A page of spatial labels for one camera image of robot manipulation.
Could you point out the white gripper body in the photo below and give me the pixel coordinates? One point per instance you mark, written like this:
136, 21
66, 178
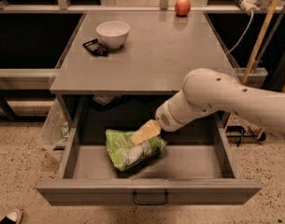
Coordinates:
164, 118

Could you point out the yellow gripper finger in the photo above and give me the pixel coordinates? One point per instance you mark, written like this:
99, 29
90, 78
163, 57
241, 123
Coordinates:
148, 130

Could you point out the green rice chip bag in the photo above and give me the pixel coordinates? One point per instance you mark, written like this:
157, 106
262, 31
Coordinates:
124, 154

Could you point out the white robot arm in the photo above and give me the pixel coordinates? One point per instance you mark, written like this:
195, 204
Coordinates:
206, 91

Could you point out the open grey top drawer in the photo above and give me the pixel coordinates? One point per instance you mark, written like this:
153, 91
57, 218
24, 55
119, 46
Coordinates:
195, 167

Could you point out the grey drawer cabinet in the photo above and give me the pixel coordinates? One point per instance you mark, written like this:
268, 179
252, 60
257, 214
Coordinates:
160, 51

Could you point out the clear plastic bag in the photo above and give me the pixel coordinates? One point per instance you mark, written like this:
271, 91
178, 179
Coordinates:
52, 136

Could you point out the white ceramic bowl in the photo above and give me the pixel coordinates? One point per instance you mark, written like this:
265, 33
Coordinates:
113, 34

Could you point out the small black packet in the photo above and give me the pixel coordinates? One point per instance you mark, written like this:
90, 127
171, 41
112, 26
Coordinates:
95, 48

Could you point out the red apple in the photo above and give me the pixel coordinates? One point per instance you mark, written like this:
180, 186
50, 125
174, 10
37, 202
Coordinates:
182, 7

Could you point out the white power strip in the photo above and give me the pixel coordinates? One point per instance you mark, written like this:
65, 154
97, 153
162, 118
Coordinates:
249, 6

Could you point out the black chair leg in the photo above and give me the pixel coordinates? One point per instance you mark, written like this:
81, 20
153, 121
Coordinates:
8, 113

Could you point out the black and white shoe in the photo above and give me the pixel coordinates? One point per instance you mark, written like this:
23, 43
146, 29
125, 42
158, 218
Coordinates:
13, 217

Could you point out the black drawer handle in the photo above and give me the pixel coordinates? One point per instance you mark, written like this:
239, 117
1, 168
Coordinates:
150, 198

